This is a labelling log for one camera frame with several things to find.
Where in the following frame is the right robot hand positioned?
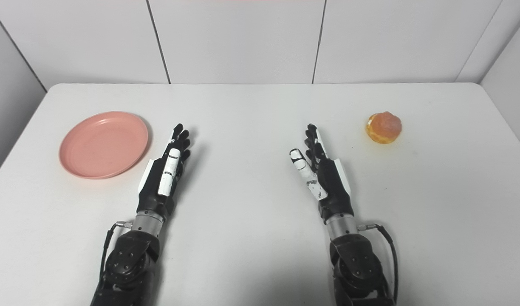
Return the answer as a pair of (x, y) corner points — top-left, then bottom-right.
(289, 124), (355, 224)

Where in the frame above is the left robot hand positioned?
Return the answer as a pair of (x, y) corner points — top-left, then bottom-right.
(136, 123), (191, 220)

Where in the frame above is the pink plate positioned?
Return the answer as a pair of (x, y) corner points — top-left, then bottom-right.
(59, 111), (150, 179)

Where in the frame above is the cream puff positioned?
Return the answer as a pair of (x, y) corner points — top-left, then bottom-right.
(366, 111), (403, 145)

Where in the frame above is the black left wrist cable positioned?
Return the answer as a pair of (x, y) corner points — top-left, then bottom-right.
(99, 221), (134, 279)

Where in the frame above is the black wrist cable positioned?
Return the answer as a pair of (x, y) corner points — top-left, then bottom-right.
(357, 224), (399, 304)
(99, 221), (134, 279)

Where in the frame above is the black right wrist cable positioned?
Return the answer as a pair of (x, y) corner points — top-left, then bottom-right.
(357, 224), (399, 304)

